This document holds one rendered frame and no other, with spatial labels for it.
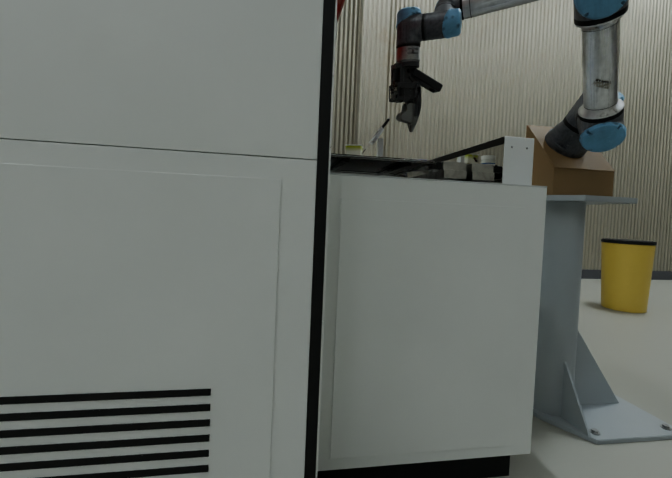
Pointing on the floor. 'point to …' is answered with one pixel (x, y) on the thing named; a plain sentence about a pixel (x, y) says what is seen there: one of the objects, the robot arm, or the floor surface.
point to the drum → (626, 274)
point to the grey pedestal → (633, 419)
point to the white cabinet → (429, 327)
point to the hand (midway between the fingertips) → (413, 128)
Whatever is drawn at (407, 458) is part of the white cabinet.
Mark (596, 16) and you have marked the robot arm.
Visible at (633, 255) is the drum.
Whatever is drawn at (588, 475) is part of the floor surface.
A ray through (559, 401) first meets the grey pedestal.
